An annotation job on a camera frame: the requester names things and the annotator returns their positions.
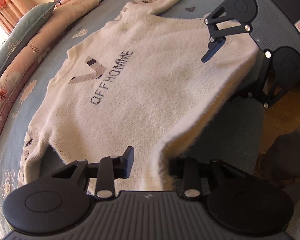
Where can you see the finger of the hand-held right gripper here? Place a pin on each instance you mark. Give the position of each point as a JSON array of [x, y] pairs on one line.
[[258, 80], [215, 47]]

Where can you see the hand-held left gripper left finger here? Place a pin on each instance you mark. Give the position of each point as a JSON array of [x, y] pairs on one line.
[[128, 161]]

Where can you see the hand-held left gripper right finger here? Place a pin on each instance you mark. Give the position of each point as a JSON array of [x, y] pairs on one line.
[[191, 177]]

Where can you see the cream knit sweater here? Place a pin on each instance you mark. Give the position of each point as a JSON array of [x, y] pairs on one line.
[[152, 92]]

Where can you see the person's grey trousers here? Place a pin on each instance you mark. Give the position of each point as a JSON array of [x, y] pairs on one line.
[[285, 155]]

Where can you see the blue floral bed sheet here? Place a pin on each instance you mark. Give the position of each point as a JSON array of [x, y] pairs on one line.
[[65, 35]]

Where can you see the pink floral quilt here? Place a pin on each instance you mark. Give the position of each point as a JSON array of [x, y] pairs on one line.
[[27, 55]]

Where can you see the teal floral pillow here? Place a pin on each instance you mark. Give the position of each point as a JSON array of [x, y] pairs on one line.
[[22, 30]]

